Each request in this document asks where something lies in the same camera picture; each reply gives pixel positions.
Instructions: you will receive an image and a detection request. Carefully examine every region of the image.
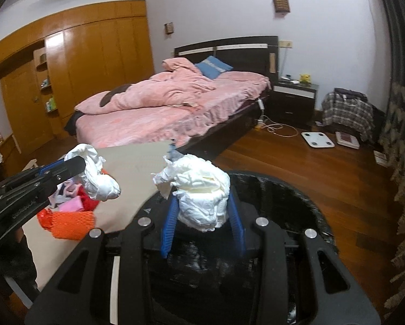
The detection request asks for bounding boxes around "plaid clothes pile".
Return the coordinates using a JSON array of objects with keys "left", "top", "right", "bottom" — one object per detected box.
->
[{"left": 321, "top": 88, "right": 374, "bottom": 141}]

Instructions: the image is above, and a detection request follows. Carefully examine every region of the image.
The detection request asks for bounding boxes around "pink quilt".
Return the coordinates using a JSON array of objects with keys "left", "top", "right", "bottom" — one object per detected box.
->
[{"left": 75, "top": 57, "right": 217, "bottom": 115}]

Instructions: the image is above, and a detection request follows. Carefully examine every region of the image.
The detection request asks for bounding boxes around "yellow plush toy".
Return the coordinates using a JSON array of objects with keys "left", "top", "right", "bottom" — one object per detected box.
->
[{"left": 299, "top": 73, "right": 312, "bottom": 85}]

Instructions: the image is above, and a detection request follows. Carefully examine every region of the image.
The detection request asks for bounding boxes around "white charger cable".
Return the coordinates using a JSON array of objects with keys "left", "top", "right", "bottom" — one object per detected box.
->
[{"left": 256, "top": 99, "right": 300, "bottom": 139}]

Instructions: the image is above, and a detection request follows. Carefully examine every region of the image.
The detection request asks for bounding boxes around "right wall lamp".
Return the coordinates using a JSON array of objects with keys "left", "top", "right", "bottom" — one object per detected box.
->
[{"left": 273, "top": 0, "right": 290, "bottom": 14}]

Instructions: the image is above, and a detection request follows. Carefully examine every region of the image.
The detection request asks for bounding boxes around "black clothing on bed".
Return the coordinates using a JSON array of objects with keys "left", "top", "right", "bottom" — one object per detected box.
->
[{"left": 64, "top": 111, "right": 84, "bottom": 136}]

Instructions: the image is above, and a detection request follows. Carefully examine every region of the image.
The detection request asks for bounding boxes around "wall lamp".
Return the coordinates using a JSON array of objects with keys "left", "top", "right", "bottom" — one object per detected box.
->
[
  {"left": 164, "top": 22, "right": 175, "bottom": 35},
  {"left": 273, "top": 0, "right": 290, "bottom": 14}
]

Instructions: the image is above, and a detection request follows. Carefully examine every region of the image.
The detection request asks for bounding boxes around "book on floor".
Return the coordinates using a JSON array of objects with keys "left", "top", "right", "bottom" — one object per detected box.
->
[{"left": 335, "top": 131, "right": 360, "bottom": 150}]

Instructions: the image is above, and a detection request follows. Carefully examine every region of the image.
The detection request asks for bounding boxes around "small white stool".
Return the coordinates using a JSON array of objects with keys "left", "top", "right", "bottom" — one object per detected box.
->
[{"left": 22, "top": 158, "right": 38, "bottom": 171}]

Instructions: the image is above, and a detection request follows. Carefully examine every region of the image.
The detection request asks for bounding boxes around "red cloth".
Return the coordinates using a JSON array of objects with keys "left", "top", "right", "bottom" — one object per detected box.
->
[{"left": 77, "top": 186, "right": 100, "bottom": 211}]

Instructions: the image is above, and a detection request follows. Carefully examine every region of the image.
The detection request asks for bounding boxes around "small white tissue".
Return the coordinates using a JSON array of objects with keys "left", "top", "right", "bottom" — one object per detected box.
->
[{"left": 64, "top": 144, "right": 121, "bottom": 202}]

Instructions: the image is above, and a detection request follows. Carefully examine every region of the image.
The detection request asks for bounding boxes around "pink face mask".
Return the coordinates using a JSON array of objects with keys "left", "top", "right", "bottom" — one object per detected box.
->
[{"left": 58, "top": 196, "right": 84, "bottom": 213}]

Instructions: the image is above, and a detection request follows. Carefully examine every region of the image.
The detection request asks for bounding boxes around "wooden wardrobe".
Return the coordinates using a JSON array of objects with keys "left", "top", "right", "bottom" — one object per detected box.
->
[{"left": 0, "top": 0, "right": 154, "bottom": 153}]

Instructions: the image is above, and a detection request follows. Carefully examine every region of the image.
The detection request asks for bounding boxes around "dark bedside table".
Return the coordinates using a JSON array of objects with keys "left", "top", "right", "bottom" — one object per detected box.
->
[{"left": 268, "top": 82, "right": 318, "bottom": 129}]

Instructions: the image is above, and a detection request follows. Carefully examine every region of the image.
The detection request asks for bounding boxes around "black trash bin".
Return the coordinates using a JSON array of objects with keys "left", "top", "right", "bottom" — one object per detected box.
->
[{"left": 145, "top": 171, "right": 335, "bottom": 324}]

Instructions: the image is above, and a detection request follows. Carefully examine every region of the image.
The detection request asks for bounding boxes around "blue pillow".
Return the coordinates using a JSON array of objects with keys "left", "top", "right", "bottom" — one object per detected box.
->
[{"left": 195, "top": 56, "right": 233, "bottom": 80}]

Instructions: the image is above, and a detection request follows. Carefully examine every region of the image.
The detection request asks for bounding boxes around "white bathroom scale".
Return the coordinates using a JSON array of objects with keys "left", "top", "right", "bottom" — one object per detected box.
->
[{"left": 301, "top": 131, "right": 335, "bottom": 149}]

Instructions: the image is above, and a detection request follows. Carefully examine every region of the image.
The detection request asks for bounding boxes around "orange foam net wrap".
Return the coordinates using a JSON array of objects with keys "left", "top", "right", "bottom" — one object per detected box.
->
[{"left": 37, "top": 208, "right": 95, "bottom": 241}]

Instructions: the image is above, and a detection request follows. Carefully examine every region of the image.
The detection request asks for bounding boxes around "large white tissue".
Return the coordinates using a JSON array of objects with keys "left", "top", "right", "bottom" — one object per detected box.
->
[{"left": 153, "top": 154, "right": 231, "bottom": 233}]

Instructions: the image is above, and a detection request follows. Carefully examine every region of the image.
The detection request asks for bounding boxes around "left wall lamp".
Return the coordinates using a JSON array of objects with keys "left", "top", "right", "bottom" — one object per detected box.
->
[{"left": 164, "top": 22, "right": 175, "bottom": 35}]

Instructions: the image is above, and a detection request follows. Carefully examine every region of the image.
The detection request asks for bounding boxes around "bed with dark headboard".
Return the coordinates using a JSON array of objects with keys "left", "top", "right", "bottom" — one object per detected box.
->
[{"left": 75, "top": 36, "right": 279, "bottom": 158}]

